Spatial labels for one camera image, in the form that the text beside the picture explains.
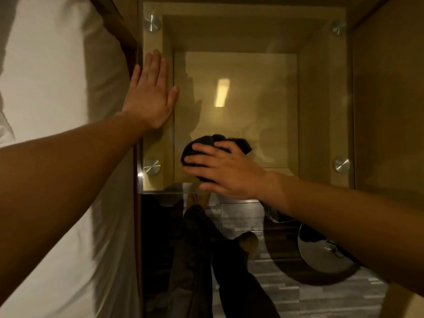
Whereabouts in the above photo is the round metal glass standoff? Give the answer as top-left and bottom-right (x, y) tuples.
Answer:
(332, 156), (351, 174)
(143, 14), (162, 33)
(331, 19), (347, 36)
(143, 158), (162, 176)

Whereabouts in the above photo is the glass-top bedside table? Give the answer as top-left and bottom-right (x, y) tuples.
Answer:
(137, 0), (356, 195)

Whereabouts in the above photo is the person's left hand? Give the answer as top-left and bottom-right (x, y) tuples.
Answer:
(121, 49), (179, 131)

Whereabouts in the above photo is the person's right hand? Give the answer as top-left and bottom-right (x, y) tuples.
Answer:
(182, 140), (277, 202)

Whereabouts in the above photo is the black cloth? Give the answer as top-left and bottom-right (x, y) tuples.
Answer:
(180, 134), (253, 182)

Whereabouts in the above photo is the person's shoe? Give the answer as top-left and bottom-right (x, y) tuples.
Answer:
(237, 231), (260, 259)
(187, 193), (211, 210)

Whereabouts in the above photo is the round wooden table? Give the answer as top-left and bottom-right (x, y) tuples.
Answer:
(297, 223), (424, 318)

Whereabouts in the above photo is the person's right shoe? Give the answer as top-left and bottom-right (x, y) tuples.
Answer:
(237, 231), (260, 259)

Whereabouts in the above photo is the person's left forearm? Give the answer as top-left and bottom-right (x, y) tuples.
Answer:
(0, 110), (150, 299)

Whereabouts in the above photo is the black trash bin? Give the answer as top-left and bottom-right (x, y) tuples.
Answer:
(263, 201), (300, 225)

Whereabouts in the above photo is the person's left shoe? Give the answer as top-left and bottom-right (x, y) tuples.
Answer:
(187, 193), (211, 210)

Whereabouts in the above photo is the white bed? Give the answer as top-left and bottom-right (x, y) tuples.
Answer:
(0, 0), (140, 318)

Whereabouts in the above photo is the person's right forearm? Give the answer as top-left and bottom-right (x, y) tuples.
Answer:
(260, 172), (424, 299)

